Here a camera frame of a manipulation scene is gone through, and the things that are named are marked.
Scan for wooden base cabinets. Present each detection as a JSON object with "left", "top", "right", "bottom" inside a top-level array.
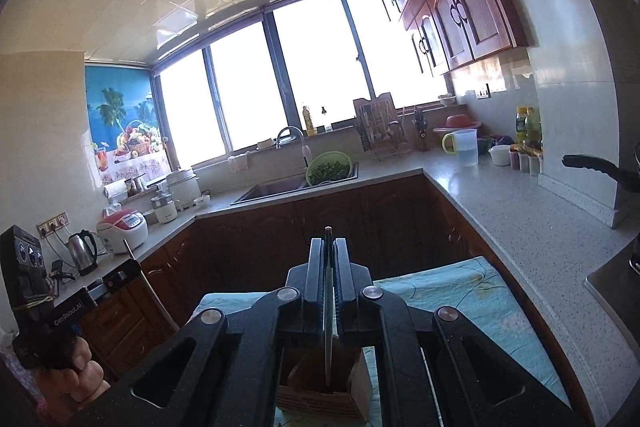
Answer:
[{"left": 80, "top": 171, "right": 506, "bottom": 383}]

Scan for wooden chopstick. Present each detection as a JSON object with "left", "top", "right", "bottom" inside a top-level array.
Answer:
[{"left": 123, "top": 240, "right": 180, "bottom": 334}]

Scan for kitchen sink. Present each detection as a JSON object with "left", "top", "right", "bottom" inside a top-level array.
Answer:
[{"left": 230, "top": 163, "right": 361, "bottom": 208}]

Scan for teal floral tablecloth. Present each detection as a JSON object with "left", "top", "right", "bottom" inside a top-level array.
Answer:
[{"left": 189, "top": 256, "right": 572, "bottom": 427}]

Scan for red basin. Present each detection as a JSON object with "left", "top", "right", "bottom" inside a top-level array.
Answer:
[{"left": 432, "top": 114, "right": 483, "bottom": 138}]

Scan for white electric steamer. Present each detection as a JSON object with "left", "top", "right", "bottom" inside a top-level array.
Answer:
[{"left": 165, "top": 167, "right": 202, "bottom": 210}]

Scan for black wok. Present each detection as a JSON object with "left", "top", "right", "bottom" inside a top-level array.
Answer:
[{"left": 562, "top": 153, "right": 640, "bottom": 194}]

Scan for white red rice cooker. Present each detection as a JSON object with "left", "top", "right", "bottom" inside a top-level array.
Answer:
[{"left": 96, "top": 209, "right": 150, "bottom": 255}]

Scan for gas stove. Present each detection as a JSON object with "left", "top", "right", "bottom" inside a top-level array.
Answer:
[{"left": 584, "top": 244, "right": 640, "bottom": 320}]

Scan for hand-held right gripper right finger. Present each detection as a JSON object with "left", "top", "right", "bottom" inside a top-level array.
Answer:
[{"left": 334, "top": 238, "right": 588, "bottom": 427}]

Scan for row of spice jars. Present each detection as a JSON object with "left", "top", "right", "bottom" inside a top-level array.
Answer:
[{"left": 509, "top": 146, "right": 545, "bottom": 178}]

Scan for tropical fruit wall poster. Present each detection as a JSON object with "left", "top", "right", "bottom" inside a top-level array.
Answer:
[{"left": 84, "top": 66, "right": 171, "bottom": 188}]

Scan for person's left hand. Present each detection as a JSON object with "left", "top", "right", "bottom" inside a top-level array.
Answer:
[{"left": 37, "top": 335, "right": 111, "bottom": 412}]

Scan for wooden utensil holder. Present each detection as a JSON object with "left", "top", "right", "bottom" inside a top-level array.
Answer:
[{"left": 274, "top": 344, "right": 375, "bottom": 424}]

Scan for person's left forearm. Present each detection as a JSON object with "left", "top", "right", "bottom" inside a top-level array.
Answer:
[{"left": 0, "top": 332, "right": 48, "bottom": 427}]

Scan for wire dish rack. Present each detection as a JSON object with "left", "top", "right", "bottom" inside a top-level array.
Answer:
[{"left": 360, "top": 117, "right": 412, "bottom": 161}]

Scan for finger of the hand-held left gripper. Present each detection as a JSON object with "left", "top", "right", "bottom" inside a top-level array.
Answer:
[{"left": 81, "top": 258, "right": 144, "bottom": 309}]

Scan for chrome faucet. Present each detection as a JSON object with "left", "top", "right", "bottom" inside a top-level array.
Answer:
[{"left": 276, "top": 126, "right": 313, "bottom": 168}]

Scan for kitchen window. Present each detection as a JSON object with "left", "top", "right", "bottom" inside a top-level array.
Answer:
[{"left": 150, "top": 0, "right": 451, "bottom": 168}]

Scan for knife block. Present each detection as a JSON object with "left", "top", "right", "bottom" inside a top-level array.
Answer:
[{"left": 412, "top": 106, "right": 432, "bottom": 152}]

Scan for yellow green bottle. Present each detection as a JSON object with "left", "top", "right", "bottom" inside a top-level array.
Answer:
[
  {"left": 526, "top": 107, "right": 544, "bottom": 146},
  {"left": 515, "top": 107, "right": 530, "bottom": 146}
]

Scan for steel electric kettle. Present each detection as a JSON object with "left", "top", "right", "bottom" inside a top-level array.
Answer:
[{"left": 66, "top": 229, "right": 99, "bottom": 277}]

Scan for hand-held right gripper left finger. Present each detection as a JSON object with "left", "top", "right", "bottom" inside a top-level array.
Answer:
[{"left": 82, "top": 237, "right": 326, "bottom": 427}]

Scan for green colander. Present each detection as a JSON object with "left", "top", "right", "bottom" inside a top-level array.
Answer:
[{"left": 305, "top": 151, "right": 354, "bottom": 186}]

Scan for wall power sockets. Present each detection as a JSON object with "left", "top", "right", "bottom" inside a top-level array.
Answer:
[{"left": 36, "top": 212, "right": 70, "bottom": 238}]

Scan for phone on small tripod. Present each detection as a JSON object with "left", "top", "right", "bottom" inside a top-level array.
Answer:
[{"left": 47, "top": 259, "right": 77, "bottom": 284}]

